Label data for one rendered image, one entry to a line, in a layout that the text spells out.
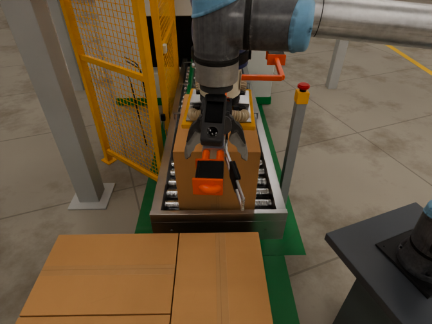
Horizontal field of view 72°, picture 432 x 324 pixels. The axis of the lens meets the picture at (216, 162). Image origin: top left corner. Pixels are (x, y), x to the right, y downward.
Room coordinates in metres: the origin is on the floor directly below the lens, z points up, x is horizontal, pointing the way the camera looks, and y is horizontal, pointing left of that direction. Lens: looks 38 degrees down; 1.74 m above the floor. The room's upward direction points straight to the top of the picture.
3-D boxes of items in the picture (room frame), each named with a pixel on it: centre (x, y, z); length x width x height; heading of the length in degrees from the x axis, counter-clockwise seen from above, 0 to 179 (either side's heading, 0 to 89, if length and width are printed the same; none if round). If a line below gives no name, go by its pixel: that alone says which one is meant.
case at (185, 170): (1.39, -0.01, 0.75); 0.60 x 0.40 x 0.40; 0
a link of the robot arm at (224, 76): (0.60, 0.00, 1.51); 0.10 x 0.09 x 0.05; 87
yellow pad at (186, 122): (1.18, 0.08, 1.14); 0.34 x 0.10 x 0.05; 177
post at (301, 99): (1.62, -0.50, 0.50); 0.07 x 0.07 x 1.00; 1
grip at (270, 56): (1.46, -0.29, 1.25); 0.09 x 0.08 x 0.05; 87
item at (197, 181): (0.57, 0.02, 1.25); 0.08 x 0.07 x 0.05; 177
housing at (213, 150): (0.71, 0.01, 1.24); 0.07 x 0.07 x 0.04; 87
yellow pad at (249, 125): (1.17, -0.11, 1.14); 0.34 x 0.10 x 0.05; 177
